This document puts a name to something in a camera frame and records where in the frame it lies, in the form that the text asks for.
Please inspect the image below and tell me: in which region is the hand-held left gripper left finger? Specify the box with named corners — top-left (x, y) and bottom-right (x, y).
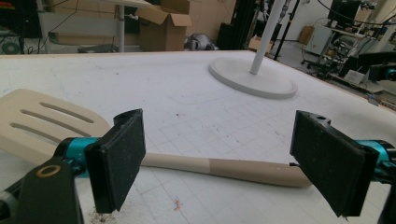
top-left (84, 108), bottom-right (147, 215)

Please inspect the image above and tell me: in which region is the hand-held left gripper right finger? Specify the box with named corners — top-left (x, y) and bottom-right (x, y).
top-left (289, 109), bottom-right (380, 218)

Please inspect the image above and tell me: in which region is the beige slotted spatula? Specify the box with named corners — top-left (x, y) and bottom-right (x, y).
top-left (0, 88), bottom-right (313, 189)

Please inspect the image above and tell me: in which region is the black device with teal part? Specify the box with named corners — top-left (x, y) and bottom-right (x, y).
top-left (368, 63), bottom-right (396, 84)

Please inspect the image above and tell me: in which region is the white pole stand with round base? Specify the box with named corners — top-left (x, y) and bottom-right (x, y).
top-left (207, 0), bottom-right (299, 100)

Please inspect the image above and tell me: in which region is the white cabinet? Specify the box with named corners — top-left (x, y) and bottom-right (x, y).
top-left (304, 24), bottom-right (333, 56)

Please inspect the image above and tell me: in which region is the white desk with metal leg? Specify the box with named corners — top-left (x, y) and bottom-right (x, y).
top-left (36, 0), bottom-right (153, 54)

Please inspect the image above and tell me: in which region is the black tripod stand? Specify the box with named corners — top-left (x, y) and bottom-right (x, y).
top-left (273, 0), bottom-right (302, 62)

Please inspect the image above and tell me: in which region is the small cardboard box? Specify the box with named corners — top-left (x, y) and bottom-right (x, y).
top-left (247, 35), bottom-right (276, 52)

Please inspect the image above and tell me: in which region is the open cardboard box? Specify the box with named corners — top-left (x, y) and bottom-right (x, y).
top-left (135, 4), bottom-right (193, 52)

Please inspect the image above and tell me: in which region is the grey bag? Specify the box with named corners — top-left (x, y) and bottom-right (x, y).
top-left (184, 33), bottom-right (219, 51)

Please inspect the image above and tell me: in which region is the black monitor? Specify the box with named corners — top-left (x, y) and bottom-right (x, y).
top-left (327, 0), bottom-right (362, 28)

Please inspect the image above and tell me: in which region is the computer case with round fan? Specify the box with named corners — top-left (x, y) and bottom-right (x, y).
top-left (0, 35), bottom-right (25, 56)

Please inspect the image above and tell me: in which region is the large cardboard panel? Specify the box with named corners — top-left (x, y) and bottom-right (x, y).
top-left (186, 0), bottom-right (237, 42)

